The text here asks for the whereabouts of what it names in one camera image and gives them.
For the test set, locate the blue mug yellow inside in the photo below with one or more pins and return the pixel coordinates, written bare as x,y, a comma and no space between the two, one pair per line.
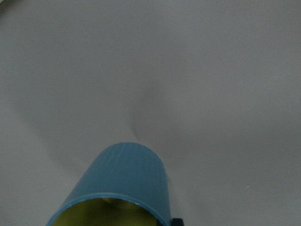
126,185

